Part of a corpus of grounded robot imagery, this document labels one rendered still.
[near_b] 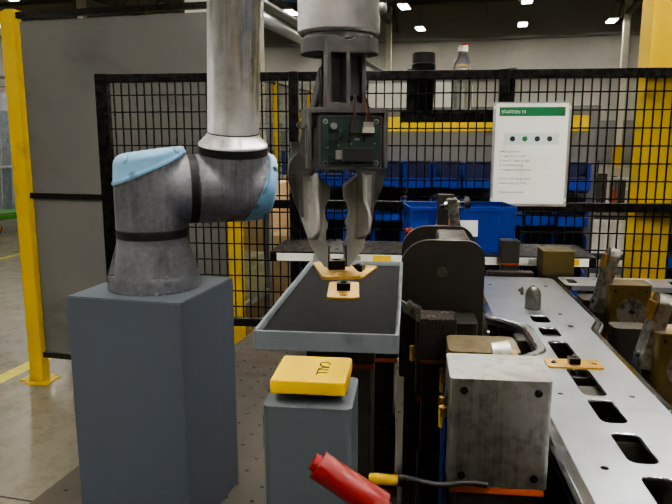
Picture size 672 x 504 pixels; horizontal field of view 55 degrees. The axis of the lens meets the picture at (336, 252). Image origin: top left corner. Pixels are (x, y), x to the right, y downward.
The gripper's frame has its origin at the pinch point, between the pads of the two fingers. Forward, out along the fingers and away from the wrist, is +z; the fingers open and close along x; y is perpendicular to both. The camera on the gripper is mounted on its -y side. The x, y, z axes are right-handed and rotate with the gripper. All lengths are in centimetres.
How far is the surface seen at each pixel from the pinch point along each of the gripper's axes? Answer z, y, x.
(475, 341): 15.4, -15.8, 21.1
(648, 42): -39, -118, 110
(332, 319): 7.3, -1.3, -0.2
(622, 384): 23, -18, 44
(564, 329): 23, -44, 49
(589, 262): 22, -97, 84
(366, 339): 7.2, 6.3, 1.9
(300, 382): 7.5, 15.4, -5.0
